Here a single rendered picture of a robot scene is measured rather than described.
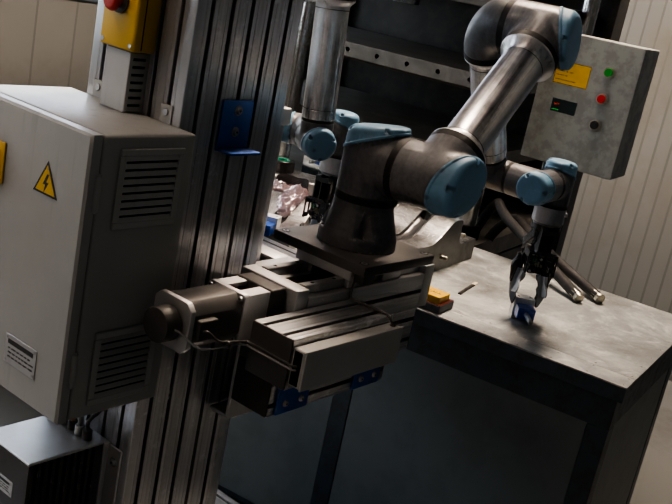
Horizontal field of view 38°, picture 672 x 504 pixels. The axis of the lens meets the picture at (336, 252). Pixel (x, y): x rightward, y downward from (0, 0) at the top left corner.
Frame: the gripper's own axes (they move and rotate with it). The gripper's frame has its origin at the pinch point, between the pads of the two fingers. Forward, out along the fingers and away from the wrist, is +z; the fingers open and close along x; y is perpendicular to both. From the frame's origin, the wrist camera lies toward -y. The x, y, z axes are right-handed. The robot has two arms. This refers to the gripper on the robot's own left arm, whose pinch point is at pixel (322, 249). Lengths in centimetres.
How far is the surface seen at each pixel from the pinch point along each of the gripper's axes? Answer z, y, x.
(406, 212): -7.6, -33.1, 6.1
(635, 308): 5, -58, 68
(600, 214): 21, -261, 7
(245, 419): 55, -3, -15
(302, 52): -37, -84, -66
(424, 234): -4.8, -27.4, 15.0
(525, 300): 0, -15, 49
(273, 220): -2.9, -0.6, -15.9
